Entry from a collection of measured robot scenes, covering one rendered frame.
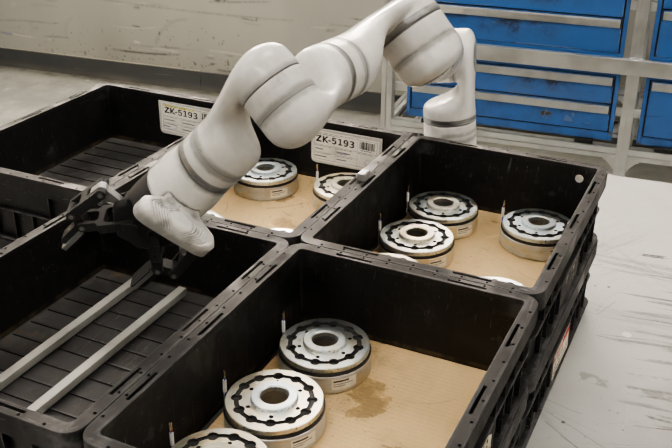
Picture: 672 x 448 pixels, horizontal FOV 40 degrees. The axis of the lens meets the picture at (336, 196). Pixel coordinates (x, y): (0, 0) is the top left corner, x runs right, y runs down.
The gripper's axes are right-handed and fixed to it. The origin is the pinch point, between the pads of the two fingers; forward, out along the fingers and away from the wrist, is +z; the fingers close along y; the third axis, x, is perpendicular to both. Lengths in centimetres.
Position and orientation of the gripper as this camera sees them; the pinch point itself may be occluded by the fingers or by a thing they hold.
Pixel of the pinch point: (102, 261)
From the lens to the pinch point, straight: 108.1
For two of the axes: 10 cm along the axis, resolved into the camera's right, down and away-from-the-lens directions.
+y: -7.3, -5.1, -4.5
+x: 0.1, 6.6, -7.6
